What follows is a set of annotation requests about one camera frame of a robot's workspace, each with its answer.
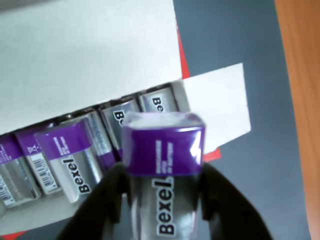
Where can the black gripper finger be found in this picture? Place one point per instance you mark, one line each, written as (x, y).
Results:
(95, 212)
(232, 215)

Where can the gray mat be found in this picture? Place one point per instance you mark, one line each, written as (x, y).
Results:
(225, 30)

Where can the purple silver Bexel battery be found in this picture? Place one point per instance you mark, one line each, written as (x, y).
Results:
(15, 180)
(37, 170)
(107, 140)
(75, 170)
(150, 102)
(162, 150)

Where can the white cardboard box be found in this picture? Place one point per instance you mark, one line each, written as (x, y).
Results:
(87, 50)

